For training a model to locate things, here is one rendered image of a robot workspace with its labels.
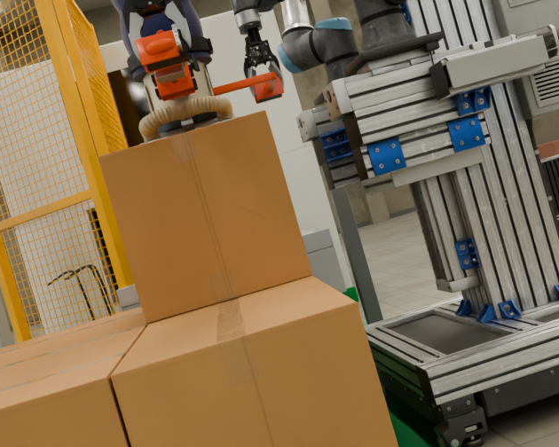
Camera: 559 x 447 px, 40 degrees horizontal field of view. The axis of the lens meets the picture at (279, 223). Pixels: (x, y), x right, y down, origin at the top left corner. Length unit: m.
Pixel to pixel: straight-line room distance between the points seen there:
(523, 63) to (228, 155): 0.78
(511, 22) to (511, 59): 0.34
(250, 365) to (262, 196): 0.66
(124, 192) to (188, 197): 0.15
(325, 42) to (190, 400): 1.63
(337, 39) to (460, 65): 0.69
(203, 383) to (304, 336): 0.17
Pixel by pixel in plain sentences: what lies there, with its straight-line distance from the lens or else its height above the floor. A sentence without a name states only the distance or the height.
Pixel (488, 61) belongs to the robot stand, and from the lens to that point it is 2.04.
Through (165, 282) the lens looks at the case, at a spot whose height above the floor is 0.62.
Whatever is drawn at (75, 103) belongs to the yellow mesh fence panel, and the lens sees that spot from 3.32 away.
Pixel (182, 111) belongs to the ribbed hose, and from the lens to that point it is 1.95.
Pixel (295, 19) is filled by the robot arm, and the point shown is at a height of 1.32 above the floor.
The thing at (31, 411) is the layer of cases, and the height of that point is 0.53.
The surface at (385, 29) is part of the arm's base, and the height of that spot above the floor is 1.09.
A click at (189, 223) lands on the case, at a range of 1.79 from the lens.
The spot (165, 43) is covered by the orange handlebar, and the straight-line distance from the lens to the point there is 1.49.
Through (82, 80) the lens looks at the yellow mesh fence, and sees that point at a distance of 3.82.
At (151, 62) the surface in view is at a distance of 1.51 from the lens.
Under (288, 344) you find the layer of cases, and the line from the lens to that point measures 1.21.
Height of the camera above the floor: 0.72
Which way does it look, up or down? 1 degrees down
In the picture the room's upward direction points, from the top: 16 degrees counter-clockwise
